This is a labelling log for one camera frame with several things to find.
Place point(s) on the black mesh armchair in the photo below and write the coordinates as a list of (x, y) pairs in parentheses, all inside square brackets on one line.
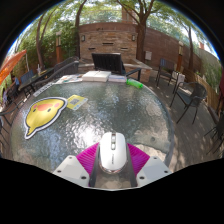
[(193, 96)]

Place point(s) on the dark round patio table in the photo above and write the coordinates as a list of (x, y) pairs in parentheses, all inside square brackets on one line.
[(33, 78)]

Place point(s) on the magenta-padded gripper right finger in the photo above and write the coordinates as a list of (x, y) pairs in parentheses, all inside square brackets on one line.
[(151, 168)]

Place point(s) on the orange canopy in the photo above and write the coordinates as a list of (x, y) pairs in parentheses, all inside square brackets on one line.
[(10, 65)]

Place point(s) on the blue slatted chair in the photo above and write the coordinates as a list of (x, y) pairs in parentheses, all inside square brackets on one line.
[(26, 76)]

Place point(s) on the yellow code card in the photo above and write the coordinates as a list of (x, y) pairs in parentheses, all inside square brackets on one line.
[(76, 101)]

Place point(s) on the dark blue patio chair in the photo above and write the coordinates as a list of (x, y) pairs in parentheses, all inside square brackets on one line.
[(165, 66)]

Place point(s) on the white open book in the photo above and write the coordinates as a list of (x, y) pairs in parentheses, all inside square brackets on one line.
[(96, 76)]

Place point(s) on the green marker pen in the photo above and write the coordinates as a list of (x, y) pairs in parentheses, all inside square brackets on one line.
[(134, 83)]

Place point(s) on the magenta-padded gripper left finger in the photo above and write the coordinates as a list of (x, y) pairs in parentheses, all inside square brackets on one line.
[(71, 168)]

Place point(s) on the white licence plate sign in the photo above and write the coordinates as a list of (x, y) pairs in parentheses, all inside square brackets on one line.
[(43, 90)]

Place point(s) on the wooden lamp post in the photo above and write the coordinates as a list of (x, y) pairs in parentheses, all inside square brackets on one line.
[(180, 55), (59, 46)]

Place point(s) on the black wall lamp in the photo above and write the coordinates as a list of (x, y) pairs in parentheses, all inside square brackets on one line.
[(82, 37), (133, 37)]

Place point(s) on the white wall box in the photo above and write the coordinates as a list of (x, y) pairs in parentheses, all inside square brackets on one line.
[(148, 55)]

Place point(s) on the white bag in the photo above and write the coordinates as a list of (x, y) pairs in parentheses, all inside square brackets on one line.
[(178, 78)]

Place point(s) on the slim-trunked tree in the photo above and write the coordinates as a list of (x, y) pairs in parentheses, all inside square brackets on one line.
[(38, 43)]

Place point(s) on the forked tree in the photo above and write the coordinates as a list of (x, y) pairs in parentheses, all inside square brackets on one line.
[(141, 36)]

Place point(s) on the yellow bird-shaped mouse pad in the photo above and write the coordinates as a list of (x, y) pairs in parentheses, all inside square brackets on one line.
[(41, 115)]

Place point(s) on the white computer mouse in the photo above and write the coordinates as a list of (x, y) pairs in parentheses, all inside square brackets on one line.
[(113, 151)]

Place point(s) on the small white booklet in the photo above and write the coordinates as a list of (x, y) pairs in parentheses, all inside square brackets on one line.
[(117, 78)]

